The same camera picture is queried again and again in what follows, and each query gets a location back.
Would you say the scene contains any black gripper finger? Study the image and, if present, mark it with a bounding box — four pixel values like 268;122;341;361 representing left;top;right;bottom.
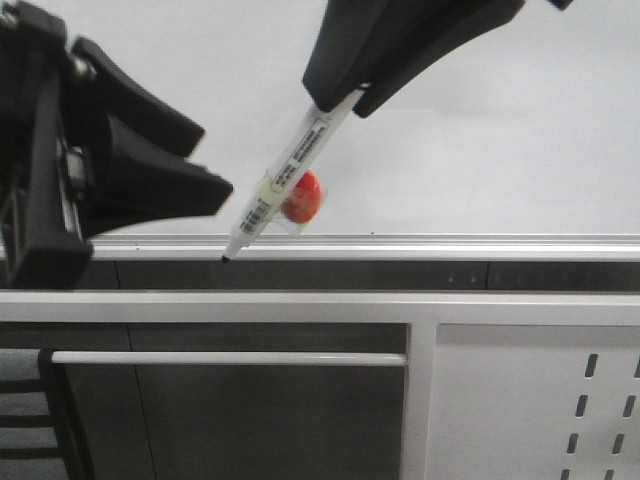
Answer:
301;0;461;113
353;1;524;118

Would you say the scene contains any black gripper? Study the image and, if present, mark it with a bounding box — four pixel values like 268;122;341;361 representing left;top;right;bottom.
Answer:
1;1;233;290

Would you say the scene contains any white whiteboard marker pen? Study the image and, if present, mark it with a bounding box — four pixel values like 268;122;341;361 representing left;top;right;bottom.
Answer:
222;87;365;263

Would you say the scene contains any red round magnet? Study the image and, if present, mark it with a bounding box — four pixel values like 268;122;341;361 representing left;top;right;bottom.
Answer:
278;170;325;234

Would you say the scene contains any white whiteboard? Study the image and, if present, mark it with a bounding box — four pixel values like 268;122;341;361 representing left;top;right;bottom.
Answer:
43;1;639;261

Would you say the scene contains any white perforated metal panel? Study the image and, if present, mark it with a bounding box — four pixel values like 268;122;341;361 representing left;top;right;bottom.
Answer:
427;324;639;479

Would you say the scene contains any white horizontal rail bar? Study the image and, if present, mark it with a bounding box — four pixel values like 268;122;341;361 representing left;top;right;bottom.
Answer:
51;351;408;367

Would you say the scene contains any white metal stand frame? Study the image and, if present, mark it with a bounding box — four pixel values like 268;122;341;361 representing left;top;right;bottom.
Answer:
1;291;639;479

